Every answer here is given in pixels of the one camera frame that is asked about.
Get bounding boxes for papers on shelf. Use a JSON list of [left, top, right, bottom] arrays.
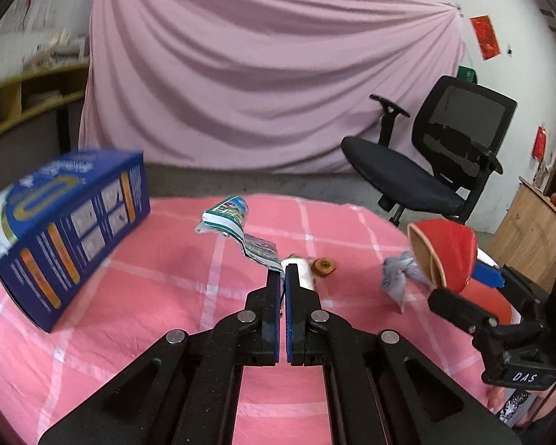
[[28, 90, 64, 108]]

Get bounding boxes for coral plastic bin white rim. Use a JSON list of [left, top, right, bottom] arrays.
[[459, 247, 524, 326]]

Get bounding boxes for person's right hand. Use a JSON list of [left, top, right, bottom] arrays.
[[488, 387, 509, 412]]

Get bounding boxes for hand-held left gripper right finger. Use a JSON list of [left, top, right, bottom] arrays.
[[285, 269, 523, 445]]

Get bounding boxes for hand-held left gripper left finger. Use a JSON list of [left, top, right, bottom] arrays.
[[37, 269, 286, 445]]

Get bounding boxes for stack of books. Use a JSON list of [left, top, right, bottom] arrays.
[[23, 30, 90, 68]]

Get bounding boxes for black mesh office chair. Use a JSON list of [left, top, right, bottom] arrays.
[[340, 75, 519, 229]]

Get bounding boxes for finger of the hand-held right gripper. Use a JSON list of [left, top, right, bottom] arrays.
[[427, 287, 501, 335], [473, 262, 551, 317]]

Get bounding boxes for paper wall calendar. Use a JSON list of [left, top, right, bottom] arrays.
[[0, 0, 70, 33]]

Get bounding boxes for grey plastic bag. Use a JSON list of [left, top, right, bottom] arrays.
[[381, 251, 430, 314]]

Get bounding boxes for green printed packet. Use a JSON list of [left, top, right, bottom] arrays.
[[195, 195, 284, 272]]

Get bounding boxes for white paper roll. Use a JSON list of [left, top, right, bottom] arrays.
[[280, 255, 318, 294]]

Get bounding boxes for brown food scrap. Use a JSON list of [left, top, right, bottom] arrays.
[[311, 258, 338, 278]]

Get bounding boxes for red paper cup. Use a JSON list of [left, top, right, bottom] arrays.
[[407, 220, 479, 291]]

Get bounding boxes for curved wooden shelf desk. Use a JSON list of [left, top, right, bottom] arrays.
[[0, 62, 90, 195]]

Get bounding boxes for wooden cabinet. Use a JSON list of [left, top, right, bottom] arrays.
[[484, 176, 556, 284]]

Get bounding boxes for pink hanging sheet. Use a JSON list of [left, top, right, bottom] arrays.
[[78, 0, 467, 175]]

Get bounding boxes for blue cardboard box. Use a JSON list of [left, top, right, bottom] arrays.
[[0, 149, 152, 333]]

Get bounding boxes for red paper wall poster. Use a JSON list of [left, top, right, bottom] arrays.
[[470, 15, 500, 61]]

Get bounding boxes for red hanging ornament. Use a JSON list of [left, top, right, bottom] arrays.
[[533, 125, 548, 159]]

